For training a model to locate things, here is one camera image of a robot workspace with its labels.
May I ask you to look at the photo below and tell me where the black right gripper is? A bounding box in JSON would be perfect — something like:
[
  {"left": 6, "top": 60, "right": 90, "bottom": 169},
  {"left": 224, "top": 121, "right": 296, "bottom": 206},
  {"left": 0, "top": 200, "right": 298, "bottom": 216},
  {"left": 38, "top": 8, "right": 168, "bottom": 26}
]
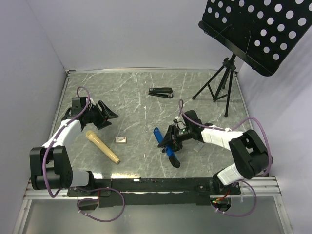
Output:
[{"left": 157, "top": 124, "right": 193, "bottom": 153}]

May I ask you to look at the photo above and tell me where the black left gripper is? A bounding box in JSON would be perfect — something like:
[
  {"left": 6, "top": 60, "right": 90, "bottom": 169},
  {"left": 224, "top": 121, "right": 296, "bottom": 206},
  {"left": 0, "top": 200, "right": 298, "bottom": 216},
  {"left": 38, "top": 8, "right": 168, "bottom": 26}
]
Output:
[{"left": 84, "top": 100, "right": 118, "bottom": 130}]

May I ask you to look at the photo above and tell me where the blue stapler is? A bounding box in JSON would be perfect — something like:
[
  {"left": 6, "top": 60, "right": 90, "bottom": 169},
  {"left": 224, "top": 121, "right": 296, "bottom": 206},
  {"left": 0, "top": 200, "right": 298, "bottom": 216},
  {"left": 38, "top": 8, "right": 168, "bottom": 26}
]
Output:
[{"left": 153, "top": 127, "right": 180, "bottom": 168}]

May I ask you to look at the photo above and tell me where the black stapler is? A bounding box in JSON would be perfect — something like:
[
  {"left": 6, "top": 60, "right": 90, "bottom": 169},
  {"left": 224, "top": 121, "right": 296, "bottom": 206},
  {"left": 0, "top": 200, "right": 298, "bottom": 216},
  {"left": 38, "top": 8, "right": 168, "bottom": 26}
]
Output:
[{"left": 148, "top": 87, "right": 174, "bottom": 98}]

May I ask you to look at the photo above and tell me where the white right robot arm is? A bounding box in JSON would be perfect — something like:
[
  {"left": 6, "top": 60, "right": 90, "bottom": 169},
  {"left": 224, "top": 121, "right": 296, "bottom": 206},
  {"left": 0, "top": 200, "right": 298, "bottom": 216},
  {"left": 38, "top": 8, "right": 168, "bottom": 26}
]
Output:
[{"left": 154, "top": 110, "right": 273, "bottom": 194}]

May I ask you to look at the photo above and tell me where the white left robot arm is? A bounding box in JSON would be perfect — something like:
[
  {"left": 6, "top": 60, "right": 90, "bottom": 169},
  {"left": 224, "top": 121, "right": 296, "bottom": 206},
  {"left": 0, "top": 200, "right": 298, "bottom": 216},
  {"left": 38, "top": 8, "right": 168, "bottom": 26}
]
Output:
[{"left": 30, "top": 97, "right": 118, "bottom": 196}]

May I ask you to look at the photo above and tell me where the small staple box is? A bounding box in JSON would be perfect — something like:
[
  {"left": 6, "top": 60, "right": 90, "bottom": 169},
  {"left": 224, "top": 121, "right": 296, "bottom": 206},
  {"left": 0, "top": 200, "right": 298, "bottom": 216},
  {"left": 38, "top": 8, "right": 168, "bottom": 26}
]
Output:
[{"left": 115, "top": 137, "right": 127, "bottom": 144}]

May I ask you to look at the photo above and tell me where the grey staple strip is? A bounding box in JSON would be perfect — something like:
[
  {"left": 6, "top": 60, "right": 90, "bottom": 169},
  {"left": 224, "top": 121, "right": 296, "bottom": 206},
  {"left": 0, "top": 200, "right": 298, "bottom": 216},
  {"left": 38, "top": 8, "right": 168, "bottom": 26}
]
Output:
[{"left": 194, "top": 142, "right": 204, "bottom": 153}]

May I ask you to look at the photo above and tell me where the black music stand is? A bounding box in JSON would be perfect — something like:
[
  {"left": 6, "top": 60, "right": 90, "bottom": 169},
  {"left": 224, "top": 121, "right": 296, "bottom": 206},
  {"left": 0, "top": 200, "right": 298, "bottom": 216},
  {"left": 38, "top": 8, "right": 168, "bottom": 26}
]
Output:
[{"left": 192, "top": 0, "right": 312, "bottom": 117}]

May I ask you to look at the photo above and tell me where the cream recorder flute piece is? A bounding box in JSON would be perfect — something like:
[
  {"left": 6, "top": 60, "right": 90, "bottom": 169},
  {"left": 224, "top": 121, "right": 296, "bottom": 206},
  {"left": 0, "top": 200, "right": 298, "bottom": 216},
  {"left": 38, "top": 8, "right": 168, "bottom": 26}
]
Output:
[{"left": 85, "top": 130, "right": 120, "bottom": 164}]

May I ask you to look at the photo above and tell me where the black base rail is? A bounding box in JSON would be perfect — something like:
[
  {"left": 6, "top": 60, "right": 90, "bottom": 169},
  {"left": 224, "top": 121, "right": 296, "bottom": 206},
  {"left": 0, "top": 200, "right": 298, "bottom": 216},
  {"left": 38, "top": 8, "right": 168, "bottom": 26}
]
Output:
[{"left": 67, "top": 177, "right": 241, "bottom": 208}]

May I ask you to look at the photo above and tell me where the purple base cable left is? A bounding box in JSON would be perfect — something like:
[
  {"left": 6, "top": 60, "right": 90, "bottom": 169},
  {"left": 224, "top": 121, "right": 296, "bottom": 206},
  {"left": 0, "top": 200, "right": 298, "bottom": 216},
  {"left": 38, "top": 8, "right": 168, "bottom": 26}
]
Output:
[{"left": 77, "top": 189, "right": 125, "bottom": 223}]

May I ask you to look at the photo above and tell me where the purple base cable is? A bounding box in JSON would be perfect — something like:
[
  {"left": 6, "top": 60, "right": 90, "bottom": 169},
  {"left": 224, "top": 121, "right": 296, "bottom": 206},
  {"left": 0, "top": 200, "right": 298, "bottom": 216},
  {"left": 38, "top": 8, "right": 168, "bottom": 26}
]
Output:
[
  {"left": 77, "top": 189, "right": 125, "bottom": 223},
  {"left": 211, "top": 177, "right": 256, "bottom": 217}
]

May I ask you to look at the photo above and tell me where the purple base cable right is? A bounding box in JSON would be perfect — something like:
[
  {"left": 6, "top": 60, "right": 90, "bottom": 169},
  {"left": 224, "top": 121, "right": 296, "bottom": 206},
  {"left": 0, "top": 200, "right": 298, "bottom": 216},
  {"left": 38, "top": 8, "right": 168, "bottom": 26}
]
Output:
[{"left": 211, "top": 177, "right": 256, "bottom": 217}]

